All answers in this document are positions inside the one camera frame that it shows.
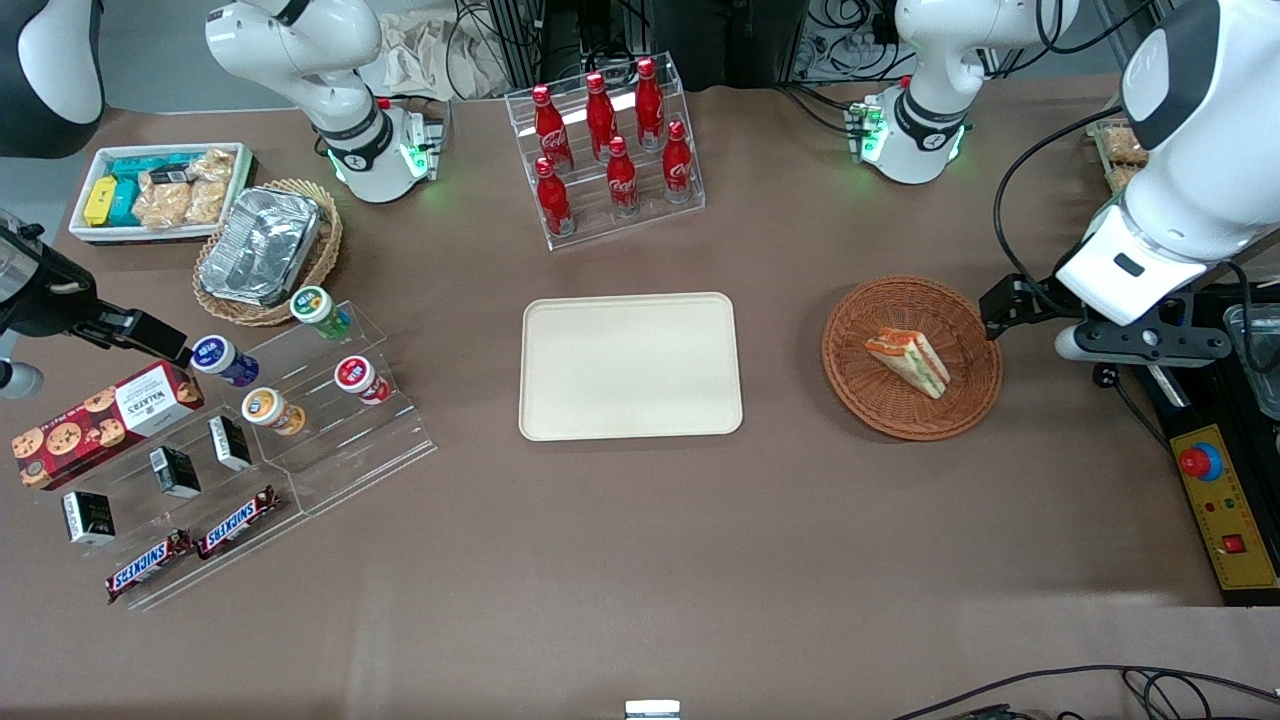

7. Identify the clear acrylic bottle rack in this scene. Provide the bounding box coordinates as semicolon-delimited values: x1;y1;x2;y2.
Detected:
505;52;707;251

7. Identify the clear bag of crackers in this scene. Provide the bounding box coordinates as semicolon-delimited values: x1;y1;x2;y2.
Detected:
133;180;192;230
185;150;237;224

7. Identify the black cable at table edge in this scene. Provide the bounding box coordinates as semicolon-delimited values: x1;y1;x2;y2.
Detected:
890;664;1280;720

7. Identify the black appliance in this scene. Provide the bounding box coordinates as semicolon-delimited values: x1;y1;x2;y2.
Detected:
1140;280;1280;607

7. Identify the yellow snack box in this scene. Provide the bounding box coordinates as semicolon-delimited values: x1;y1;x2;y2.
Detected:
83;177;120;227

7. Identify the triangular sandwich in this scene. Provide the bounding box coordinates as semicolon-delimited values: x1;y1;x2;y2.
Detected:
864;330;952;400

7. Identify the Snickers bar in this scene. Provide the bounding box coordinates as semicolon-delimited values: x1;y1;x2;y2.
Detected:
105;530;194;604
196;486;280;560

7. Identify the green lidded cup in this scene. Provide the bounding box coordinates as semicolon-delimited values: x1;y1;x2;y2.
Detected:
290;286;353;341

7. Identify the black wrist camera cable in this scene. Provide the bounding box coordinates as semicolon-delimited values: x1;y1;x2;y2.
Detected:
992;105;1131;321

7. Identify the clear acrylic cup stand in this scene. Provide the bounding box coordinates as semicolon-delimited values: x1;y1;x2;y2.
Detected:
240;300;438;516

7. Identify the white plastic snack bin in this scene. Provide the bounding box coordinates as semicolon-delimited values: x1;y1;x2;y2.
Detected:
68;143;257;246

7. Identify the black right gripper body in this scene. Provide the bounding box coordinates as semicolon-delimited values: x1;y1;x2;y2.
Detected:
0;250;101;339

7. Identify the brown wicker basket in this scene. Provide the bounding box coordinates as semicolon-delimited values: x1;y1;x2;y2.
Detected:
822;276;1003;442

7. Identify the aluminium foil container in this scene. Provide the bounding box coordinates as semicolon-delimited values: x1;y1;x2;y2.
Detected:
200;187;323;308

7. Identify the red Walkers cookie box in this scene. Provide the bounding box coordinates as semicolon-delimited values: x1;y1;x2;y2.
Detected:
12;360;205;491

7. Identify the small black carton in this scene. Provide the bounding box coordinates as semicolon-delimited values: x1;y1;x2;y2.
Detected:
208;415;253;472
63;491;116;546
149;446;202;500

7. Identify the purple lidded cup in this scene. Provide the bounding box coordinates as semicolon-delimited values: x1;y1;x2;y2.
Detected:
190;335;261;389

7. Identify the yellow emergency stop box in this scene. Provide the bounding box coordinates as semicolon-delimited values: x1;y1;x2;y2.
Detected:
1170;424;1280;593

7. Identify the green-lit arm base connector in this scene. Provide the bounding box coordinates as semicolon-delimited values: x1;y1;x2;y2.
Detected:
845;98;893;163

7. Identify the clear acrylic snack stand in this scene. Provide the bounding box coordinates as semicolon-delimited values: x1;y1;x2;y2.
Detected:
30;395;303;612

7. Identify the wire rack with pastries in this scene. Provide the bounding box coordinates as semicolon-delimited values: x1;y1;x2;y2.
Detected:
1088;118;1147;196

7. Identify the beige plastic tray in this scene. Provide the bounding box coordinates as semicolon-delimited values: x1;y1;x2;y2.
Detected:
519;292;744;442

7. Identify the background cable bundle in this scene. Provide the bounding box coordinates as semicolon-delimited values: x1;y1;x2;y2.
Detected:
788;0;906;86

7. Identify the red cola bottle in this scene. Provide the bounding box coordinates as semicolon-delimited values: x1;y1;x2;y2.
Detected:
635;57;666;151
606;136;641;218
535;157;577;238
585;72;619;161
662;120;696;204
532;84;574;171

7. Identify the light wicker basket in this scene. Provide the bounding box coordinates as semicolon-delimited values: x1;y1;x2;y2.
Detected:
193;179;344;328

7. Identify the steel pan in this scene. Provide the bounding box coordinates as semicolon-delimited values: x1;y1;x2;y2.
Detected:
1222;303;1280;421

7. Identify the black power cable with plug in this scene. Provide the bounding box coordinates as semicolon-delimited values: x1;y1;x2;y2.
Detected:
1092;362;1177;457

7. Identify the grey arm base connector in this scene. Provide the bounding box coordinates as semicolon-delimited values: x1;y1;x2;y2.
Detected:
400;105;447;183

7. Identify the person in dark clothes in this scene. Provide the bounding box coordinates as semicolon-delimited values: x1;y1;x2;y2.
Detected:
650;0;806;93

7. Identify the red lidded cup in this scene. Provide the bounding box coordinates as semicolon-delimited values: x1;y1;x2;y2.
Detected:
334;355;392;405

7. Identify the orange lidded cup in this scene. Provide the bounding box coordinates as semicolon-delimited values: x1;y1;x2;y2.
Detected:
241;387;306;436

